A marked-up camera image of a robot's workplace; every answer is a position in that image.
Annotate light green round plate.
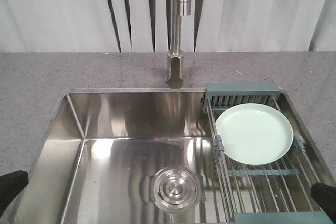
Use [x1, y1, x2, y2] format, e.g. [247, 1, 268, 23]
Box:
[215, 103, 293, 165]

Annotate stainless steel faucet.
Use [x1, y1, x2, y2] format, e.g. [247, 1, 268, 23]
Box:
[166, 0, 191, 89]

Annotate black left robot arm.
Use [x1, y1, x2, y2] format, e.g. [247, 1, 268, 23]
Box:
[1, 170, 29, 216]

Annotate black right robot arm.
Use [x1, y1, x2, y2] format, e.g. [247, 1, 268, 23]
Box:
[311, 183, 335, 222]

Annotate grey-green sink drying rack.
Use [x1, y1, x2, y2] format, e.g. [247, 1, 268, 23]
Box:
[202, 82, 335, 223]

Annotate stainless steel sink basin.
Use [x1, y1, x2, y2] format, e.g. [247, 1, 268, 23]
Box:
[9, 88, 336, 224]

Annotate round steel sink drain cover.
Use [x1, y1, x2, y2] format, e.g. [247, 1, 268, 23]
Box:
[139, 166, 206, 214]

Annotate white pleated curtain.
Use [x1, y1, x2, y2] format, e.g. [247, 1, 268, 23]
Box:
[1, 0, 335, 52]

